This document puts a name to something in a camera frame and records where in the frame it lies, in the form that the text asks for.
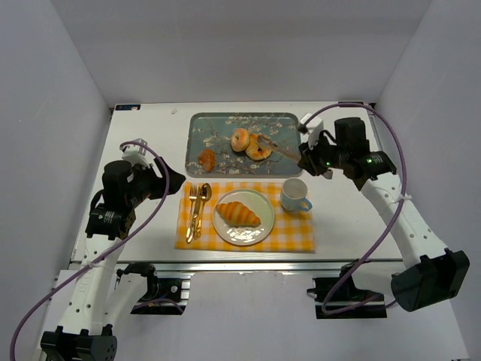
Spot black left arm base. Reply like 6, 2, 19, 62
115, 262, 190, 315

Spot light blue mug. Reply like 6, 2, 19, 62
280, 178, 313, 212

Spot blue label left corner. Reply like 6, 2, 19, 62
114, 104, 141, 111

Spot white ceramic plate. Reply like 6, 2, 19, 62
213, 189, 275, 247

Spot yellow checkered cloth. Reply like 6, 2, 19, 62
175, 182, 316, 253

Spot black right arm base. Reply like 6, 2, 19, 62
307, 262, 387, 320

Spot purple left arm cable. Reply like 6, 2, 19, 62
8, 141, 170, 361

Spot striped croissant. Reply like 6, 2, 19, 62
216, 202, 261, 227

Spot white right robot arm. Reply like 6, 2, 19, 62
298, 117, 470, 315

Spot glazed bagel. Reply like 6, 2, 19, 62
245, 134, 272, 161
231, 128, 250, 152

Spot blue floral tray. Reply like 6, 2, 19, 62
185, 112, 301, 177

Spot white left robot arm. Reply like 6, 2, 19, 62
41, 156, 186, 360

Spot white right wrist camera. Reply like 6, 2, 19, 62
301, 115, 324, 149

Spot gold fork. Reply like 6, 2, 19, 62
186, 184, 198, 243

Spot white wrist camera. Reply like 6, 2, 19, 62
119, 138, 150, 168
301, 115, 324, 149

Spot steel serving tongs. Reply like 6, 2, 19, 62
257, 135, 308, 171

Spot glazed bagel right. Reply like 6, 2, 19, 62
245, 134, 272, 161

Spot gold spoon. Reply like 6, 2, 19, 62
194, 183, 212, 239

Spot glazed bagel left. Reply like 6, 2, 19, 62
231, 128, 250, 152

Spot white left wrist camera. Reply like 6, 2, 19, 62
119, 138, 150, 168

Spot aluminium front rail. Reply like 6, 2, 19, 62
71, 257, 407, 275

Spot small brown pastry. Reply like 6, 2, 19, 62
198, 149, 216, 173

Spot gold knife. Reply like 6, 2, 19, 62
188, 184, 204, 242

